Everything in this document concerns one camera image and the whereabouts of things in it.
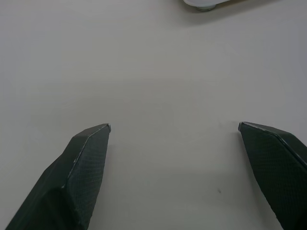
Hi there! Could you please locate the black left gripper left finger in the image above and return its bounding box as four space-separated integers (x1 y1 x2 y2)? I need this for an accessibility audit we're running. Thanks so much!
4 123 112 230

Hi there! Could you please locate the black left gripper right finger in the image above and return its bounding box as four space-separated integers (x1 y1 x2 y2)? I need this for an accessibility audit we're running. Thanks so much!
237 121 307 230

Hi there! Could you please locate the white table leg foot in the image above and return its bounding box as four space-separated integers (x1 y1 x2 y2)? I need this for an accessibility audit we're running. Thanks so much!
182 0 231 12

